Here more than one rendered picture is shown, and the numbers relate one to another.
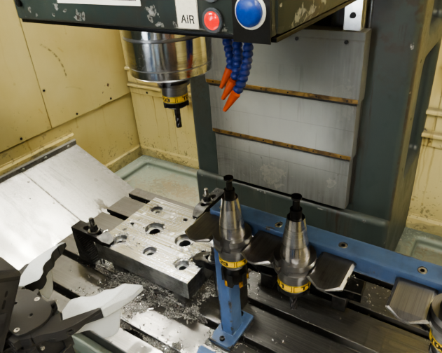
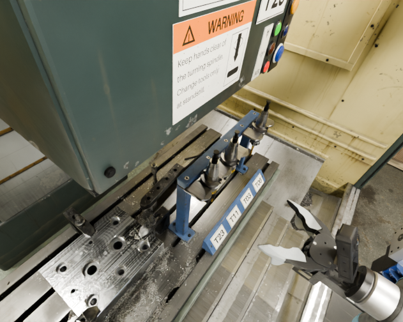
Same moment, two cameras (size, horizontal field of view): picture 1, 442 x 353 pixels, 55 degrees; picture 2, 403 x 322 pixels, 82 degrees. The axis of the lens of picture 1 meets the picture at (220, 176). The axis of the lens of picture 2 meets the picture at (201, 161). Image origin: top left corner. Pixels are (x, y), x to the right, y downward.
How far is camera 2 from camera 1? 75 cm
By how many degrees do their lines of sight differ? 71
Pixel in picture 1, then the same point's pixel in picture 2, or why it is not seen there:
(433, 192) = not seen: hidden behind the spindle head
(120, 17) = (223, 98)
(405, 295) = (250, 134)
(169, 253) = (128, 255)
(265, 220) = (204, 161)
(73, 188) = not seen: outside the picture
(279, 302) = (168, 204)
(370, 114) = not seen: hidden behind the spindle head
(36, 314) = (324, 240)
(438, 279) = (246, 123)
